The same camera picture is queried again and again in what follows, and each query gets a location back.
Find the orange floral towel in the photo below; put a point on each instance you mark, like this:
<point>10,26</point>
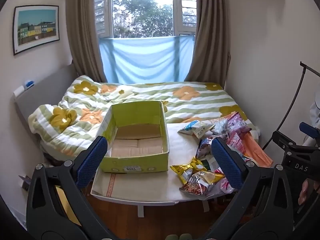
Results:
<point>255,152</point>

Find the blue cloth over window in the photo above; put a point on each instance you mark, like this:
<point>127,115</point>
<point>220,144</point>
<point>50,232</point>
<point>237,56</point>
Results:
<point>146,60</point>

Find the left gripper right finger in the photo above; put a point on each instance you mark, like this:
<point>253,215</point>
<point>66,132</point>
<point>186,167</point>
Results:
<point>262,206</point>

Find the pink snack bag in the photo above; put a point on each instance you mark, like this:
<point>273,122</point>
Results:
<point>237,141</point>

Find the right brown curtain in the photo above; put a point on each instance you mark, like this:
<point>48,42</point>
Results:
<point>212,48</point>

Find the blue cream snack bag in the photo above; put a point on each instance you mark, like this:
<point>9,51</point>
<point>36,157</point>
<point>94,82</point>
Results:
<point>197,128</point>

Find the sponge crunch chocolate bag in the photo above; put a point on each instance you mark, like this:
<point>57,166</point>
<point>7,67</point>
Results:
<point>204,147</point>

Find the grey newspaper print snack bag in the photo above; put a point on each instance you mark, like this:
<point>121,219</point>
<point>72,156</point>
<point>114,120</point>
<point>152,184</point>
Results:
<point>220,127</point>

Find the white folding table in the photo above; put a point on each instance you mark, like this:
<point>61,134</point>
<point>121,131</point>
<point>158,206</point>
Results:
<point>153,189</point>

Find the gold snack bag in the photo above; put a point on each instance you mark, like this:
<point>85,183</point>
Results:
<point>185,171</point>

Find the person's right hand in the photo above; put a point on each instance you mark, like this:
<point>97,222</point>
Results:
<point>304,192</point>

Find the purple snack bag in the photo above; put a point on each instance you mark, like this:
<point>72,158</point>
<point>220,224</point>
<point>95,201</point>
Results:
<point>236,124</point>

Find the window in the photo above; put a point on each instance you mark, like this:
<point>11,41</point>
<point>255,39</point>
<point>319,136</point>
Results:
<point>144,18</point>

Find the floral striped quilt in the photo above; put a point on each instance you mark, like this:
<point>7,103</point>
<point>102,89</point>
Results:
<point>70,125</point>

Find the left brown curtain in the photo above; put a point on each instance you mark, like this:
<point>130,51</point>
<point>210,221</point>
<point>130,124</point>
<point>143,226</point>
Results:
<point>83,39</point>

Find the white blue item on headboard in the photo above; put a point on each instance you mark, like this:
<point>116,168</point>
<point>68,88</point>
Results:
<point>21,89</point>

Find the framed picture of houses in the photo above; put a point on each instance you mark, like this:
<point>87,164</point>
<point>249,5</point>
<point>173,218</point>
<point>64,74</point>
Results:
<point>33,26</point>

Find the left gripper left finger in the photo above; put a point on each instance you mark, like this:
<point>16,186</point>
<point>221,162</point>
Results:
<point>56,206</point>

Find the green cardboard box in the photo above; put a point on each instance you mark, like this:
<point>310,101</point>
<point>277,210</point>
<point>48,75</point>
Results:
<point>137,138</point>

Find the grey headboard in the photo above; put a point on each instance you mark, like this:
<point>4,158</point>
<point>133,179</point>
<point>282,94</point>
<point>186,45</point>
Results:
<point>50,90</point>

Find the black stand pole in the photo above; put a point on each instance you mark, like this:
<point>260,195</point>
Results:
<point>311,132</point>

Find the brown curtain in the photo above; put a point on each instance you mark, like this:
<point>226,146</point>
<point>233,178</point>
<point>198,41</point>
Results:
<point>83,39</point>
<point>212,48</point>

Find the red brown snack bag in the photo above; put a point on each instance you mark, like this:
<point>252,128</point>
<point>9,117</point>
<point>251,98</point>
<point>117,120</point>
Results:
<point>200,183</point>

